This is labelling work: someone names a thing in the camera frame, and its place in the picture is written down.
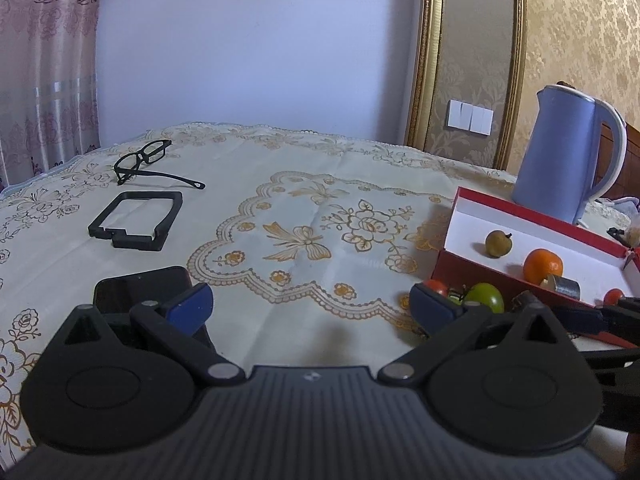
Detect dark sugarcane piece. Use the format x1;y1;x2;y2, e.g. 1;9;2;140
540;274;582;300
511;290;544;313

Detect small red tomato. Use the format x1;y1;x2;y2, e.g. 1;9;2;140
603;288;625;307

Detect green tomato large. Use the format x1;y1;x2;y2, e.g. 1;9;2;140
463;283;504;314

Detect orange tangerine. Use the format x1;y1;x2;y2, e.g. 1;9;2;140
523;248;564;285

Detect green tomato small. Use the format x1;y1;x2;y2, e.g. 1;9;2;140
447;287;466;306

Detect black smartphone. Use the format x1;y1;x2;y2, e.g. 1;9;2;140
93;266;215;350

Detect red shallow box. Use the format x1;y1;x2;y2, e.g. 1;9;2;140
432;188;639;308

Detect brown longan far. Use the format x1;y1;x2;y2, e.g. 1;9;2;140
485;230;513;258

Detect clear plastic bag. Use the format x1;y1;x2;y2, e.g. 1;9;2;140
623;216;640;248

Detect blue electric kettle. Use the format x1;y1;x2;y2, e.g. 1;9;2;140
512;84;627;224

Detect floral tablecloth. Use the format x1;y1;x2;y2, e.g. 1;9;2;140
0;120;640;480

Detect black eyeglasses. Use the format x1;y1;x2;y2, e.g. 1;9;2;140
113;139;206;191

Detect pink floral curtain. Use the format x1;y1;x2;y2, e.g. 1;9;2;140
0;0;100;188

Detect black plastic frame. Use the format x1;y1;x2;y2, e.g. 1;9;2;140
87;191;183;252

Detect white wall switch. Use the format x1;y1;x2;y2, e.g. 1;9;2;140
446;100;494;136

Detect gold picture frame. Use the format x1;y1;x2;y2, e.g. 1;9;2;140
400;0;527;169

